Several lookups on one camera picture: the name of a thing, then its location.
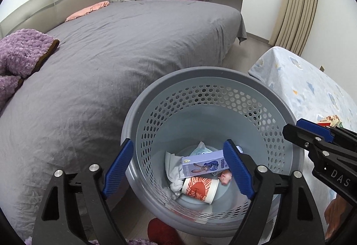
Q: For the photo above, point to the purple cardboard box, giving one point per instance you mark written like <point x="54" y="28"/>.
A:
<point x="200" y="164"/>

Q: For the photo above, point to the grey-blue perforated plastic basket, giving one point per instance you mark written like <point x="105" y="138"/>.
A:
<point x="212" y="80"/>

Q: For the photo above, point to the red patterned snack wrapper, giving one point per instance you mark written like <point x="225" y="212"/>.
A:
<point x="332" y="121"/>

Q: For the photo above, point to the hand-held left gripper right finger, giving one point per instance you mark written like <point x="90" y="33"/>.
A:
<point x="238" y="169"/>

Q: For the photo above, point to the light blue printed blanket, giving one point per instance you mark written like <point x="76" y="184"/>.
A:
<point x="306" y="86"/>

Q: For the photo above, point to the bed with grey sheet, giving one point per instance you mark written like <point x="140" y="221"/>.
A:
<point x="111" y="52"/>

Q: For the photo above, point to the red round object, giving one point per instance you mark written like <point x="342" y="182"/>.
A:
<point x="161" y="231"/>

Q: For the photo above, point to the red and white paper cup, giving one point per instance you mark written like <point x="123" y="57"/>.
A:
<point x="198" y="189"/>

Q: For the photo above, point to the person's right hand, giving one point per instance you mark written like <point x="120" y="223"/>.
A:
<point x="337" y="217"/>

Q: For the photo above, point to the purple fluffy blanket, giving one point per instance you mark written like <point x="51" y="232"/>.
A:
<point x="22" y="49"/>

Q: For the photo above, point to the pink pig toy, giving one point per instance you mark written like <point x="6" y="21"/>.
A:
<point x="225" y="178"/>

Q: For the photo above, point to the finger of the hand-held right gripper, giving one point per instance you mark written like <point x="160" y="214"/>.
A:
<point x="315" y="129"/>
<point x="298" y="134"/>

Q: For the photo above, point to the pink pillow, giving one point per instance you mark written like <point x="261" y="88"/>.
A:
<point x="89" y="9"/>

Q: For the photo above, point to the beige padded headboard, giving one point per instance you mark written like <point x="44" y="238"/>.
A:
<point x="55" y="2"/>

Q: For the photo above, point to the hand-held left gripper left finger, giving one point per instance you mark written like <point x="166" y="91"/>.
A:
<point x="117" y="169"/>

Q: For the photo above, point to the light blue packet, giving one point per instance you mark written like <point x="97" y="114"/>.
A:
<point x="200" y="150"/>

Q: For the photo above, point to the white tissue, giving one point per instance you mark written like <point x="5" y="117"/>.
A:
<point x="174" y="164"/>

